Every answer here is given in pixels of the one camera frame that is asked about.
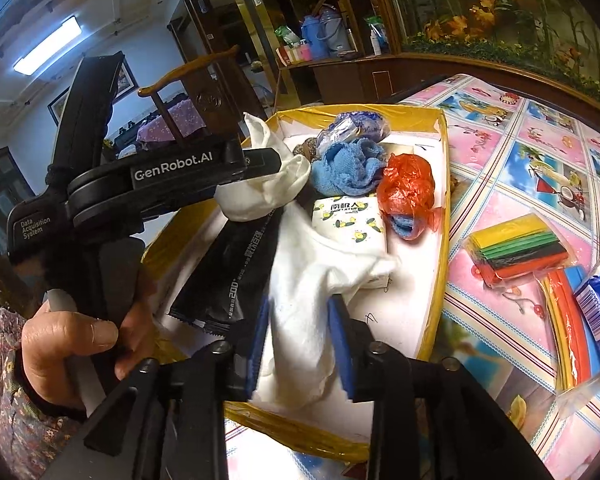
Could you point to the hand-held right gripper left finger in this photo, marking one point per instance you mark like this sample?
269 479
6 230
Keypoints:
259 345

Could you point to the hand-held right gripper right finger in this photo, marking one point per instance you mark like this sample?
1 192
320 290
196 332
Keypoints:
339 345

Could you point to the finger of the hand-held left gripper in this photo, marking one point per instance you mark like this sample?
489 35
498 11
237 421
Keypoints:
262 162

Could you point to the white foam box yellow tape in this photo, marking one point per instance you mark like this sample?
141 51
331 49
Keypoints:
400 310

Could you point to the white cloth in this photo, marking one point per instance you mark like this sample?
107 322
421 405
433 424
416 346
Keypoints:
305 270

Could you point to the blue knitted cloth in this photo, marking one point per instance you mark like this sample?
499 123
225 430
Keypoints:
345 167

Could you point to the blue white foil bag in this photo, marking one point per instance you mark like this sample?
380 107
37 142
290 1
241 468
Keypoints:
350 127

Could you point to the red plastic bag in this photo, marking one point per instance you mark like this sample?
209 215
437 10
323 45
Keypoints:
407 185

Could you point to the person's left forearm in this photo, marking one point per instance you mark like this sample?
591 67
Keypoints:
10 420

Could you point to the person's left hand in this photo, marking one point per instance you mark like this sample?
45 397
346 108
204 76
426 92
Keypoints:
60 340

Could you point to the purple floral cloth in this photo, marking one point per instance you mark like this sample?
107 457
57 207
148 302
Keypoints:
152 130

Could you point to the wooden chair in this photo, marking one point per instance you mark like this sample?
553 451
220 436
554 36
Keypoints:
215 100

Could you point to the black plastic packet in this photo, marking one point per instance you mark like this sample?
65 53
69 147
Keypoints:
230 270

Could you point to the large white tissue pack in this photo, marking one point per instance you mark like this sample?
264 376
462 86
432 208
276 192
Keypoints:
350 220

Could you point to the framed picture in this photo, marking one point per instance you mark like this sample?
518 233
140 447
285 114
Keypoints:
125 82

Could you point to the wooden cabinet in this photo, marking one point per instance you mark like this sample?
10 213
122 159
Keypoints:
340 80

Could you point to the green packet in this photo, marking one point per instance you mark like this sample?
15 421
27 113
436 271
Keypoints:
286 36

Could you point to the blue thermos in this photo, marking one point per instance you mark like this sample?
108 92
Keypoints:
311 37

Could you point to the grey thermos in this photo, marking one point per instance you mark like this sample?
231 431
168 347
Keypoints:
336 32

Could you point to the white bottle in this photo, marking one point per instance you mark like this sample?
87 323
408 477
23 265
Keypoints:
376 42

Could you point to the ceiling light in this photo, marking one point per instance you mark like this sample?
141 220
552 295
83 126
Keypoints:
47 45

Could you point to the multicoloured strips plastic packet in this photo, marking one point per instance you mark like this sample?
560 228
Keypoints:
520 250

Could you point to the red yellow long packet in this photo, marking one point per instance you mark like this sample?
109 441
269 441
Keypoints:
570 320

